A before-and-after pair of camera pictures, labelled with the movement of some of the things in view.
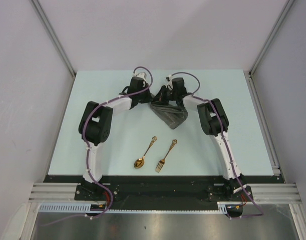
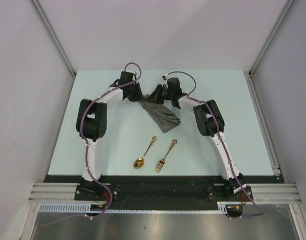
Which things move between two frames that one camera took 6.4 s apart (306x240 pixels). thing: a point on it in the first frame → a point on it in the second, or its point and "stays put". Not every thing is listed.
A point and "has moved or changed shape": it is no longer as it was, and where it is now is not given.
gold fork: (161, 162) stays put
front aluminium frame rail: (262, 193) stays put
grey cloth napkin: (173, 115) has moved or changed shape
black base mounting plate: (194, 193) stays put
